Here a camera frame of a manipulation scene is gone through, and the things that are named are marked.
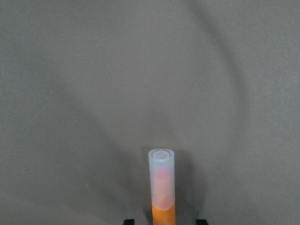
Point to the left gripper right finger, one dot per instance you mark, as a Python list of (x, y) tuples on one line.
[(201, 222)]

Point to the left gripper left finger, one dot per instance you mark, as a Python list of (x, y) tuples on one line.
[(129, 222)]

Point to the orange marker pen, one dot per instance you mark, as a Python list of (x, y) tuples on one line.
[(162, 186)]

